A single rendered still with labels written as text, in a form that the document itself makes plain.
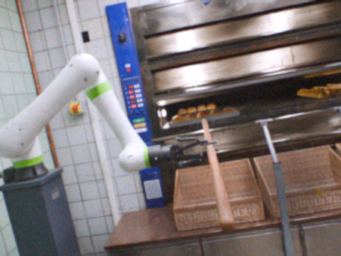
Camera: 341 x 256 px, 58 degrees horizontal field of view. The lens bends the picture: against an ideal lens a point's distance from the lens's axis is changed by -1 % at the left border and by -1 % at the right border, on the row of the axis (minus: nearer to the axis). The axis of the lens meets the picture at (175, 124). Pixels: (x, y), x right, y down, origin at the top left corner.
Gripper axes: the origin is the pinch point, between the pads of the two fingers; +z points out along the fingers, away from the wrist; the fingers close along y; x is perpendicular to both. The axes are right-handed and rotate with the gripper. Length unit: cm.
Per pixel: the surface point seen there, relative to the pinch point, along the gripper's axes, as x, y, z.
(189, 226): -54, 59, -20
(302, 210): -53, 60, 50
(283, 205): -41, 49, 36
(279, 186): -41, 38, 36
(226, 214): 71, -1, 0
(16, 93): -74, -43, -124
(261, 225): -46, 62, 23
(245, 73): -99, -28, 36
